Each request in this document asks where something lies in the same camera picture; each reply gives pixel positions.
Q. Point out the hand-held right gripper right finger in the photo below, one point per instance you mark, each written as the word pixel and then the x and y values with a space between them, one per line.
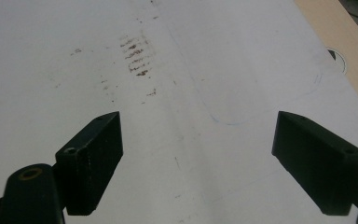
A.
pixel 317 161

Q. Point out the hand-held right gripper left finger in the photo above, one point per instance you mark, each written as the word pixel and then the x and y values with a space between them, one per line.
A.
pixel 90 161

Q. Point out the white table mat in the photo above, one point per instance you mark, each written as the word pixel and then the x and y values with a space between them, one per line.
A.
pixel 174 93

